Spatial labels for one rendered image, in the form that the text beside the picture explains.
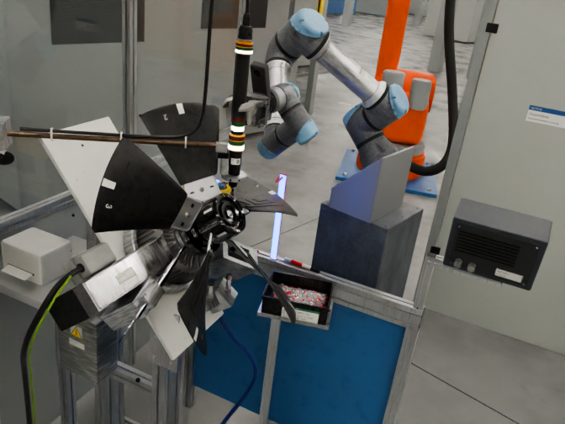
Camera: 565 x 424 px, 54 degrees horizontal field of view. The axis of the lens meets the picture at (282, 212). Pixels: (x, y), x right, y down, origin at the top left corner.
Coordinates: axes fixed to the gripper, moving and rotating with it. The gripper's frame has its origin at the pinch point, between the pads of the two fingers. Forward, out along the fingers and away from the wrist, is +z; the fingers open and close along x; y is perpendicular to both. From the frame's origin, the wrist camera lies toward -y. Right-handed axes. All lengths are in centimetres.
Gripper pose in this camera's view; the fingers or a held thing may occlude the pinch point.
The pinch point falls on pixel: (233, 104)
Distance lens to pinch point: 147.3
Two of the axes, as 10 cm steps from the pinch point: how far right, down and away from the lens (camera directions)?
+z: -4.3, 3.2, -8.4
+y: -1.2, 9.1, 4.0
